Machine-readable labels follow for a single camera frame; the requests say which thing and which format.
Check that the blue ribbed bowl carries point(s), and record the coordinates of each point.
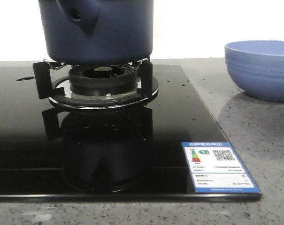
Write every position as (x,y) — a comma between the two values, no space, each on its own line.
(257,67)

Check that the blue energy efficiency label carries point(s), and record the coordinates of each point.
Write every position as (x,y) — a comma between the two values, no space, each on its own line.
(215,167)

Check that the right burner with pot support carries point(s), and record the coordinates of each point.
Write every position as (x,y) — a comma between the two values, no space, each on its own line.
(97,87)

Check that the black glass gas stove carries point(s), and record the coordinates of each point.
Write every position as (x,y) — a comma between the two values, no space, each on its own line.
(47,154)

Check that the dark blue cooking pot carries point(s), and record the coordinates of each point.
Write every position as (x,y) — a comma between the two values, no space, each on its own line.
(97,32)

